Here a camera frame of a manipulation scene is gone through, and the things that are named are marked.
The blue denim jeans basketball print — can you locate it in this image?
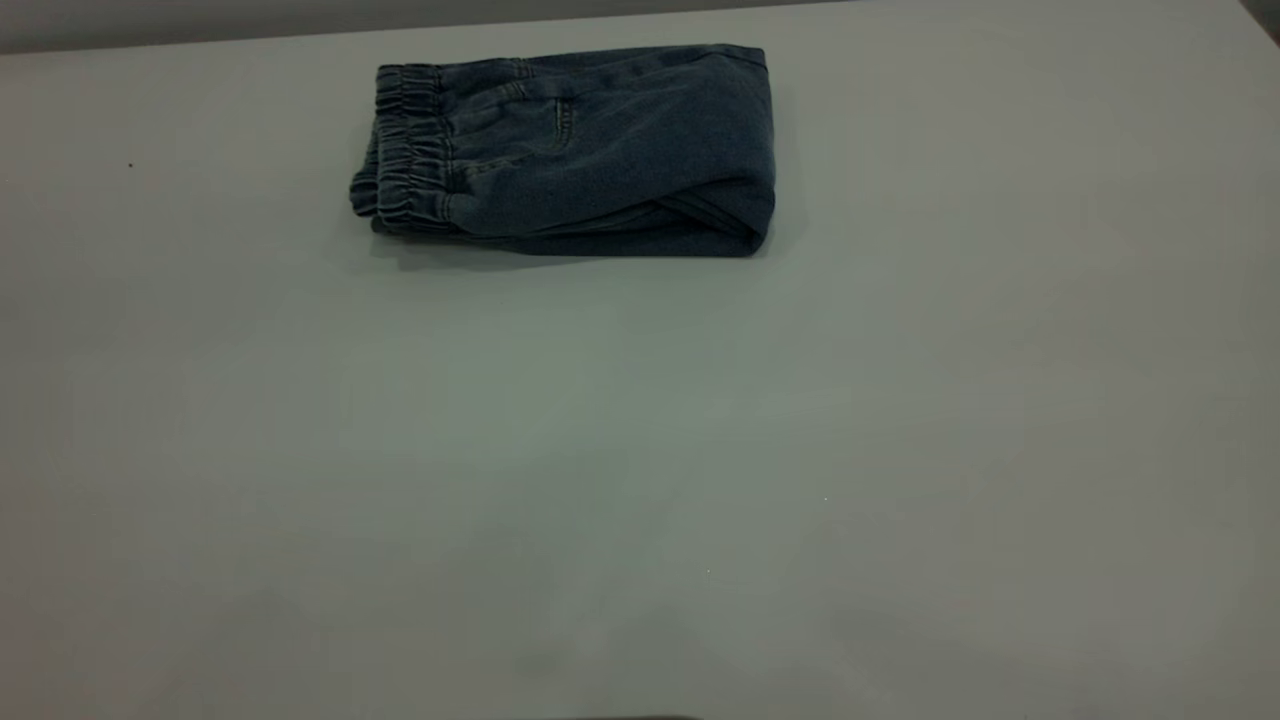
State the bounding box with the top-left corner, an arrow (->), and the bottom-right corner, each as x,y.
348,43 -> 779,259

